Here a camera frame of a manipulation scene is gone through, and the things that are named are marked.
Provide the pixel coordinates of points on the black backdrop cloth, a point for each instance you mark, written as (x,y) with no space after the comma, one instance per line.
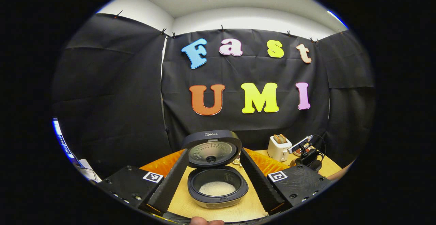
(119,99)

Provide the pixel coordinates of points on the toast slice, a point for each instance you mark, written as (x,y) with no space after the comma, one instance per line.
(276,139)
(283,138)

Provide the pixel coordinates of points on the white rice heap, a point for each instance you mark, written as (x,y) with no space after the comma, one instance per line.
(217,188)

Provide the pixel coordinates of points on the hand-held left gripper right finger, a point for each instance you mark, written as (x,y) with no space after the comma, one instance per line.
(257,180)

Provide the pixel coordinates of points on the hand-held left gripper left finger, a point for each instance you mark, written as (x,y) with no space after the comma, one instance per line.
(172,180)

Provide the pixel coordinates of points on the dark grey rice cooker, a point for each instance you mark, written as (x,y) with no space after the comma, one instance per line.
(211,138)

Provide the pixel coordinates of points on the ceiling light panel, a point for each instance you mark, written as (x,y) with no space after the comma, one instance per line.
(337,19)

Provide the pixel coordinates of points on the white toaster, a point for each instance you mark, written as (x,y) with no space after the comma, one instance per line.
(277,150)

